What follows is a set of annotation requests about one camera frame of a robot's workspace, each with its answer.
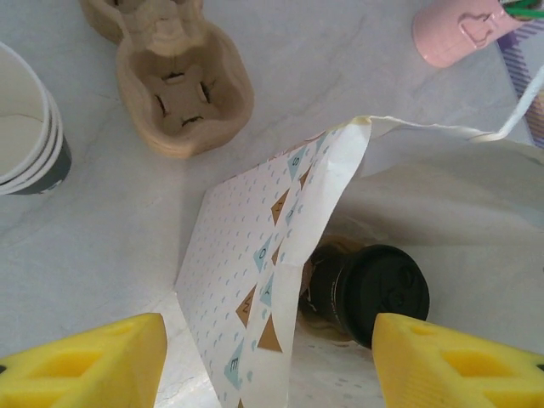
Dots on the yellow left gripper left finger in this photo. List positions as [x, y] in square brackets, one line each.
[85, 370]

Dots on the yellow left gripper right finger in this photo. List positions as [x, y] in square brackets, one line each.
[459, 365]

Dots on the black lidded takeout coffee cup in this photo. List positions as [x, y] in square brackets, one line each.
[378, 289]

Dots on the cartoon animal paper gift bag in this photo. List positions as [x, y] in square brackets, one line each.
[361, 212]

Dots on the stack of cardboard cup carriers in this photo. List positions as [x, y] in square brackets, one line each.
[183, 81]

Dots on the pink metal bucket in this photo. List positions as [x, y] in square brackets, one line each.
[459, 30]

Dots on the straws and stirrers bundle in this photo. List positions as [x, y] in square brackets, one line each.
[525, 10]

